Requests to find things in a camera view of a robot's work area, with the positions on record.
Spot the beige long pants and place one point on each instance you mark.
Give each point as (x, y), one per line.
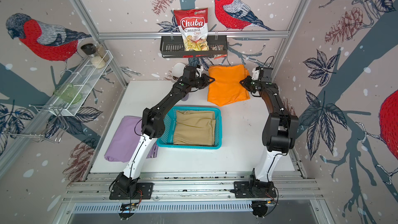
(194, 128)

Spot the purple long pants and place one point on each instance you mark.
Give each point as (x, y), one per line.
(124, 141)

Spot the red Chuba chips bag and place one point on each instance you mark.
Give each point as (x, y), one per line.
(193, 26)

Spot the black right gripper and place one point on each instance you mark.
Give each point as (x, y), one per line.
(244, 83)

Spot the teal plastic basket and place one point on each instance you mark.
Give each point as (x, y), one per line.
(166, 140)

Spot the black wall shelf basket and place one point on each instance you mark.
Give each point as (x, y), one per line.
(177, 47)

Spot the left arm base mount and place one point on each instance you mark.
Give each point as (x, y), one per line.
(135, 191)

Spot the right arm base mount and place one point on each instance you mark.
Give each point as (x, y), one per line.
(243, 189)

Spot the white wire wall shelf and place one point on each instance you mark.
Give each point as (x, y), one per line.
(85, 78)

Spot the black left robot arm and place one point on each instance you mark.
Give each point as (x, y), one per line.
(153, 127)

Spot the orange long pants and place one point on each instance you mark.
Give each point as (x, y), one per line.
(226, 89)

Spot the white ceramic mug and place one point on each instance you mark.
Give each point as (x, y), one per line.
(177, 71)

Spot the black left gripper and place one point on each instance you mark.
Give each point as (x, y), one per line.
(207, 82)

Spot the wire hook rack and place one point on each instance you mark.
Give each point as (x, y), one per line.
(37, 124)

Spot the green glass cup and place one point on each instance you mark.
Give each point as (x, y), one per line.
(68, 93)

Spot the spice jar black lid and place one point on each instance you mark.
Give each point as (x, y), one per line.
(95, 59)

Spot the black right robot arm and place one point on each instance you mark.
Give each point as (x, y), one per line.
(278, 133)

